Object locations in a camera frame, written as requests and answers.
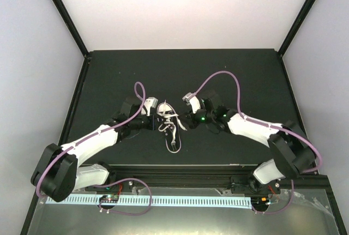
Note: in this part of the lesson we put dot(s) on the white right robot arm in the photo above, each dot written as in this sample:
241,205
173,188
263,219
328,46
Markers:
290,153

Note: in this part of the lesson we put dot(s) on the left small circuit board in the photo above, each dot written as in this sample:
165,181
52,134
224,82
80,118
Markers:
109,199

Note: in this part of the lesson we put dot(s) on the left black frame post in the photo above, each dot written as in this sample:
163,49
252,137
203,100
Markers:
60,6

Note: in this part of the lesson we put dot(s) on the white shoelace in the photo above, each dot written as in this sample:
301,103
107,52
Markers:
171,121

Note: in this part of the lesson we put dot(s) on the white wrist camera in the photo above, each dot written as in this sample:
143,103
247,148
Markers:
191,100
150,103

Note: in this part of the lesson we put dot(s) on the black front mounting rail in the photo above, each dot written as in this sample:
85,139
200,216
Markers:
209,176

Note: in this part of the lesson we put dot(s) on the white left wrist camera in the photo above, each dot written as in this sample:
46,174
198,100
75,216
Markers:
150,103

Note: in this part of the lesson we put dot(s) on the black canvas sneaker white sole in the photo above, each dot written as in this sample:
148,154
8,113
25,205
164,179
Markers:
172,142

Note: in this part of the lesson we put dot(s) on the light blue slotted cable duct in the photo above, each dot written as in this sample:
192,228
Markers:
162,201

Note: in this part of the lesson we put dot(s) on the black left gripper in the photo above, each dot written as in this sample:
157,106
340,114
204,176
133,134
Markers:
153,125

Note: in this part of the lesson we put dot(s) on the small circuit board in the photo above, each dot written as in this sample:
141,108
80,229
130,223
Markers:
264,201
109,199

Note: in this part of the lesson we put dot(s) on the black frame post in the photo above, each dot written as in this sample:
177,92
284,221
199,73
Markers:
60,6
300,18

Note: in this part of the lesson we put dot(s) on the right black frame post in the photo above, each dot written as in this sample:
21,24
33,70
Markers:
300,18

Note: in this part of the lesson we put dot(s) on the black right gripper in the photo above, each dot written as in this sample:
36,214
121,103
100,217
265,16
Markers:
192,123

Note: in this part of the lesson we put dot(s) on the right small circuit board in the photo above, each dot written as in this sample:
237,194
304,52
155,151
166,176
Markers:
264,201

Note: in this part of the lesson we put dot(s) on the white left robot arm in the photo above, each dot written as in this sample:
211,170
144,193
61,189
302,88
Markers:
60,170

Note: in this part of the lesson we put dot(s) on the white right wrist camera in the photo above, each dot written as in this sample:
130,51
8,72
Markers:
191,100

